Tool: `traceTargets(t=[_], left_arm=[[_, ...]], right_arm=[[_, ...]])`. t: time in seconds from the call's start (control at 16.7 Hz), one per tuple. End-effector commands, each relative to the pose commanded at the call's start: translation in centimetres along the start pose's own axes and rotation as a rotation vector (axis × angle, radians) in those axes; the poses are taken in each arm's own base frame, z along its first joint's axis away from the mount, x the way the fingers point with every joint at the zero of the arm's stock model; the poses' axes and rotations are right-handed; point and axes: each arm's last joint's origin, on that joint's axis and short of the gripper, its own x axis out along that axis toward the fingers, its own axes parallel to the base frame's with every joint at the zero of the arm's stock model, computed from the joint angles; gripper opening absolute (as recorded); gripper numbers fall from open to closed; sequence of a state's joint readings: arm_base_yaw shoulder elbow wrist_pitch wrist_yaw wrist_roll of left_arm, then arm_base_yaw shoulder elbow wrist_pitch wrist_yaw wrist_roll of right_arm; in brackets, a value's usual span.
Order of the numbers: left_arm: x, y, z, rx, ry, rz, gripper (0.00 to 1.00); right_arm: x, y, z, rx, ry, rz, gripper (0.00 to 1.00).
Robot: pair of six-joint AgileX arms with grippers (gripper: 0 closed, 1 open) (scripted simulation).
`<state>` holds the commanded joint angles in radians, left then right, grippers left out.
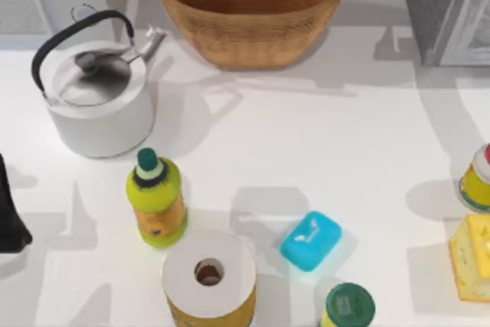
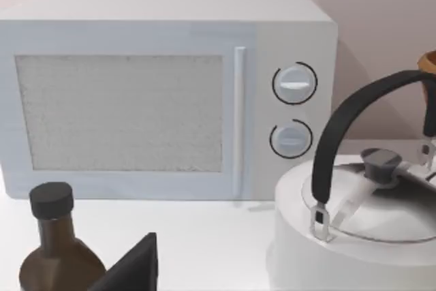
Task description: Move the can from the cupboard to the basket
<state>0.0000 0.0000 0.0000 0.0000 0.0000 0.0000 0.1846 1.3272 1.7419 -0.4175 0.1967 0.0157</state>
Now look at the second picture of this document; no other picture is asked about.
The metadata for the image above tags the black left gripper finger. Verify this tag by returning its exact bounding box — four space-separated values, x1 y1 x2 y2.
89 232 159 291

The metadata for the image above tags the dark brown bottle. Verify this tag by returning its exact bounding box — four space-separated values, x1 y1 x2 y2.
18 181 108 291

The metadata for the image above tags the pale microwave oven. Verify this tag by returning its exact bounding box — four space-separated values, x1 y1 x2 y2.
0 0 339 203

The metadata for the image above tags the small microwave knob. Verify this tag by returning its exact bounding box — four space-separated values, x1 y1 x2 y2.
268 119 313 157

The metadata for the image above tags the large microwave knob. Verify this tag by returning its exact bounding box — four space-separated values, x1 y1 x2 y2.
271 61 318 104

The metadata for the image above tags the brown wooden cup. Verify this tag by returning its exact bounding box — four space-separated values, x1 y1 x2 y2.
417 50 436 108

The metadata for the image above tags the microwave door handle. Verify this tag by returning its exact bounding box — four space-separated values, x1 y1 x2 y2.
233 45 247 198

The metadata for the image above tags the white kettle with black handle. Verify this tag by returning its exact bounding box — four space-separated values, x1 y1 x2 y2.
266 69 436 291

